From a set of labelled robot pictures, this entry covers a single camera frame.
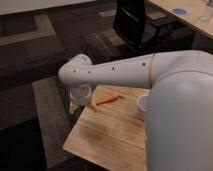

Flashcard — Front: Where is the orange carrot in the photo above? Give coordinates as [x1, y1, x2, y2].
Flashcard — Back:
[96, 95, 119, 105]

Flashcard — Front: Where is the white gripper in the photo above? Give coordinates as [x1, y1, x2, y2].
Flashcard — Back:
[69, 85, 97, 115]

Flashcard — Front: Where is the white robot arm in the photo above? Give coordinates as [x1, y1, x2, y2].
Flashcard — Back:
[58, 50, 213, 171]

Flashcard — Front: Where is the black office chair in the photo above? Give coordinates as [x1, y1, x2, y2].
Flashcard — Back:
[112, 0, 181, 51]

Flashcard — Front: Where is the blue round disc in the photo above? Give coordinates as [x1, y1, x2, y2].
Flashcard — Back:
[172, 8, 187, 15]

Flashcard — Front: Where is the clear glass on desk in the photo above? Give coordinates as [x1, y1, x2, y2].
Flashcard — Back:
[200, 4, 213, 22]

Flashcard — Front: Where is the wooden background desk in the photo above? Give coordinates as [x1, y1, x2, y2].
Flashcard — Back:
[148, 0, 213, 39]

